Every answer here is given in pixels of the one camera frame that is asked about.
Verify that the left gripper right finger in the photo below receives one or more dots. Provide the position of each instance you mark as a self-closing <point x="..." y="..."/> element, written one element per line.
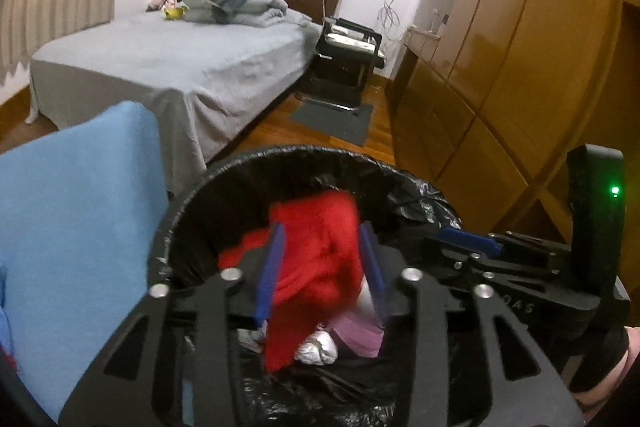
<point x="464" y="358"/>

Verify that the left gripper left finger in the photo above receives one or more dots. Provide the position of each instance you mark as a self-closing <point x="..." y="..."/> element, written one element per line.
<point x="175" y="360"/>

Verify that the red knit cloth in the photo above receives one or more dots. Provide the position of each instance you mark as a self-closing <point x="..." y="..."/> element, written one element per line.
<point x="320" y="274"/>

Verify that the black lined trash bin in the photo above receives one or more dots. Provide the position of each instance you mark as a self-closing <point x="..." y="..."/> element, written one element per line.
<point x="234" y="197"/>

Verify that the blue fleece table cover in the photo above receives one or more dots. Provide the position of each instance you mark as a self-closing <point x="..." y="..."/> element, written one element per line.
<point x="79" y="210"/>

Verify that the wooden wardrobe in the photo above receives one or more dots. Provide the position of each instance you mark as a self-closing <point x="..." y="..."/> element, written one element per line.
<point x="488" y="112"/>

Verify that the bed with grey sheet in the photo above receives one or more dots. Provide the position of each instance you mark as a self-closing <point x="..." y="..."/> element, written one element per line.
<point x="205" y="83"/>

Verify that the grey floor mat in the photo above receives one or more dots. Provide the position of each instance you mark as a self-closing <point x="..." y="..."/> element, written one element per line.
<point x="351" y="127"/>

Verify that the yellow plush toy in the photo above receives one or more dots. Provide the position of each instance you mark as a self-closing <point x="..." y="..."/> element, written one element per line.
<point x="175" y="12"/>

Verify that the folded grey blankets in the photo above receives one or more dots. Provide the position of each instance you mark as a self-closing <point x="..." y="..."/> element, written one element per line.
<point x="253" y="13"/>

